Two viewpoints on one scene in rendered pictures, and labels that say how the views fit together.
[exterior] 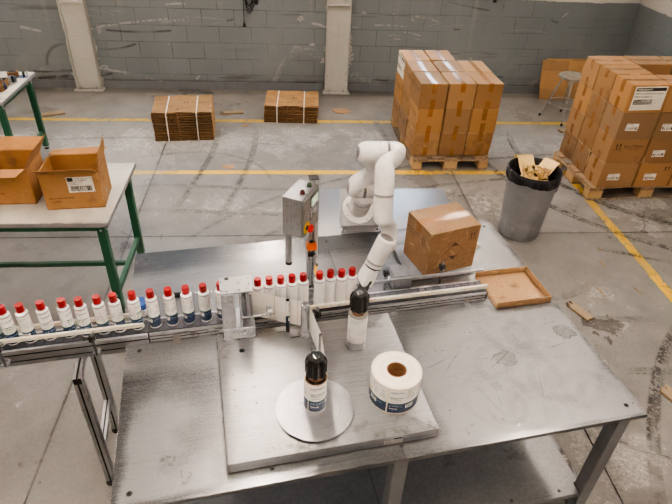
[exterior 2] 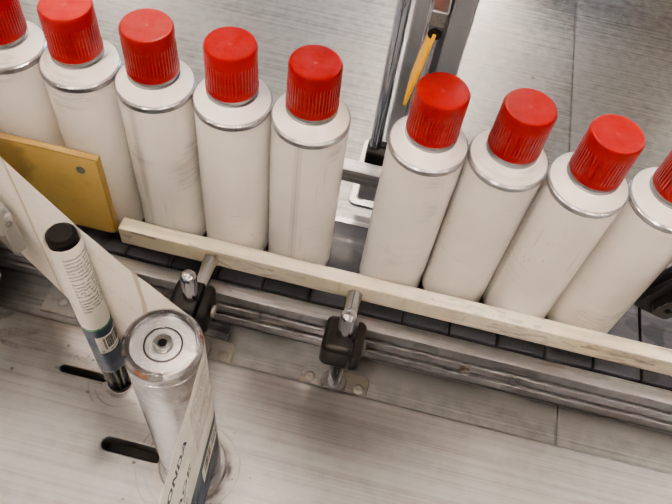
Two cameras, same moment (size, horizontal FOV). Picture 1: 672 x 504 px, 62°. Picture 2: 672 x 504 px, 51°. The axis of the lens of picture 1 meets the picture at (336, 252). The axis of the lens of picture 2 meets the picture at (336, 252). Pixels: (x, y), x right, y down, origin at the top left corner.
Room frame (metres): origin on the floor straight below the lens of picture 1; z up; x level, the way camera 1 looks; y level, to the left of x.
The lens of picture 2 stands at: (1.72, 0.01, 1.37)
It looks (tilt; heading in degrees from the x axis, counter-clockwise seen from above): 56 degrees down; 20
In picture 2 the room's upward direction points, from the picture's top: 9 degrees clockwise
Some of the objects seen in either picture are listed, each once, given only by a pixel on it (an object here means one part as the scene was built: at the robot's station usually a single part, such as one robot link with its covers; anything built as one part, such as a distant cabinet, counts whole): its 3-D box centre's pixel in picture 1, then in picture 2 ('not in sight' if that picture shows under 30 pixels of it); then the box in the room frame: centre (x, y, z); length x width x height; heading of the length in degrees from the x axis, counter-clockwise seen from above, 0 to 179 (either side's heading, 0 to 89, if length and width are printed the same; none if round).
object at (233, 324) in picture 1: (237, 306); not in sight; (1.85, 0.42, 1.01); 0.14 x 0.13 x 0.26; 105
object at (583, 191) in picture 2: (340, 286); (556, 234); (2.06, -0.03, 0.98); 0.05 x 0.05 x 0.20
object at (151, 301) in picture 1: (152, 308); not in sight; (1.85, 0.80, 0.98); 0.05 x 0.05 x 0.20
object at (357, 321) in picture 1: (357, 318); not in sight; (1.79, -0.11, 1.03); 0.09 x 0.09 x 0.30
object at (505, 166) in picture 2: (329, 287); (484, 211); (2.05, 0.02, 0.98); 0.05 x 0.05 x 0.20
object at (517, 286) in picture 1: (512, 286); not in sight; (2.30, -0.93, 0.85); 0.30 x 0.26 x 0.04; 105
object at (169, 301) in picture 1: (170, 306); not in sight; (1.87, 0.73, 0.98); 0.05 x 0.05 x 0.20
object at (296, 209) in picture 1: (301, 208); not in sight; (2.10, 0.16, 1.38); 0.17 x 0.10 x 0.19; 160
